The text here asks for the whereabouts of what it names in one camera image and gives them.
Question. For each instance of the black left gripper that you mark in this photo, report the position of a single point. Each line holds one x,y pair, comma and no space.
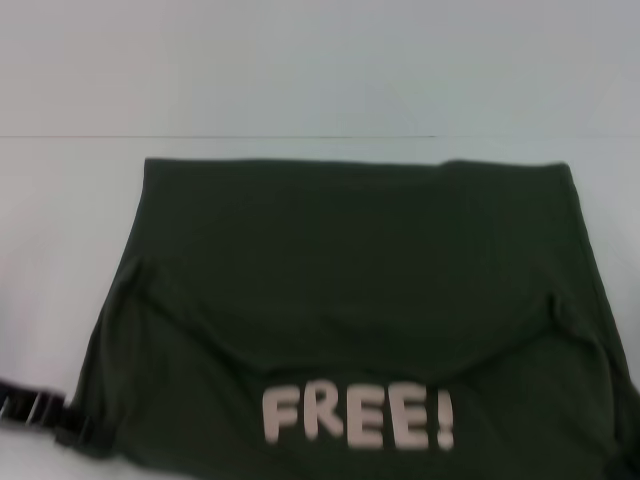
30,405

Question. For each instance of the dark green t-shirt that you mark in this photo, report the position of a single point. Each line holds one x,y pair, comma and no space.
350,300

